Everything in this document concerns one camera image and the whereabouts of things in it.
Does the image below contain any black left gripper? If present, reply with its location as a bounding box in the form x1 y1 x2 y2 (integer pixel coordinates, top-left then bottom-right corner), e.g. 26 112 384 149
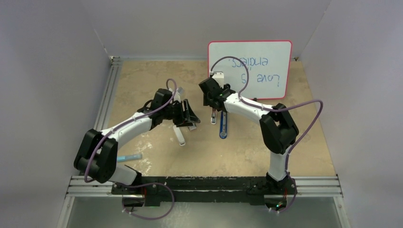
162 99 199 127

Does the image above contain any pink white eraser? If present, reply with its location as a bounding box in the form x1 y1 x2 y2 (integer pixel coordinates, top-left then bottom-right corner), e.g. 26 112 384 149
211 108 217 124

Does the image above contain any blue lighter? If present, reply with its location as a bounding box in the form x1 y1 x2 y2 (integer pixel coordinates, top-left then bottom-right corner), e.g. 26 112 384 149
219 111 228 139

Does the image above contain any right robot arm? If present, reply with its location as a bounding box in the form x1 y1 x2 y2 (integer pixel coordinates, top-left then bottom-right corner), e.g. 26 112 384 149
199 76 299 193

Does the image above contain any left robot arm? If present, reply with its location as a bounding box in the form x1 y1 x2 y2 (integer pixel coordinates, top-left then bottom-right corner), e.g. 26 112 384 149
73 88 201 194

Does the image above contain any pink framed whiteboard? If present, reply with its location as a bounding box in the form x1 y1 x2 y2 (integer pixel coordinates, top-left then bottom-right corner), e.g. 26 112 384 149
208 40 293 100

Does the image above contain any light blue marker pen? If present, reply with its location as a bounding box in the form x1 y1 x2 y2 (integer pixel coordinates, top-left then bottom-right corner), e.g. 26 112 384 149
117 153 143 162

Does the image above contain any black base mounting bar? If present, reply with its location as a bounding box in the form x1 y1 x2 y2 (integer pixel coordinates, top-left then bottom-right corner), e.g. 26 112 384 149
111 175 297 209

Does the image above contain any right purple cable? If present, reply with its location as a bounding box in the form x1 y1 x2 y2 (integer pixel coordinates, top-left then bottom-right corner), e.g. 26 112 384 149
209 57 324 214

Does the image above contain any purple cable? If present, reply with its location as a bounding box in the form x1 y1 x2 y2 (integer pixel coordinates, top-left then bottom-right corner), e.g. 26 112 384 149
209 57 324 214
84 78 176 220

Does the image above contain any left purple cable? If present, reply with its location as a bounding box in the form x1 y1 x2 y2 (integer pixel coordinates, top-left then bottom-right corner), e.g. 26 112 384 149
84 78 176 220

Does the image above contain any left aluminium rail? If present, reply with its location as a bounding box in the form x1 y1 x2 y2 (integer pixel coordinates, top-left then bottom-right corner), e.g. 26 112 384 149
94 56 124 131

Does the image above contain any aluminium rail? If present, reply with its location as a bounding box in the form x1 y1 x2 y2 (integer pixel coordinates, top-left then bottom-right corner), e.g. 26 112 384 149
67 176 343 198
94 56 124 131

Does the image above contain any front aluminium rail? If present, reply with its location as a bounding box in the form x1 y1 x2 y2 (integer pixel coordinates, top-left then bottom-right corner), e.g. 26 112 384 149
67 176 343 198

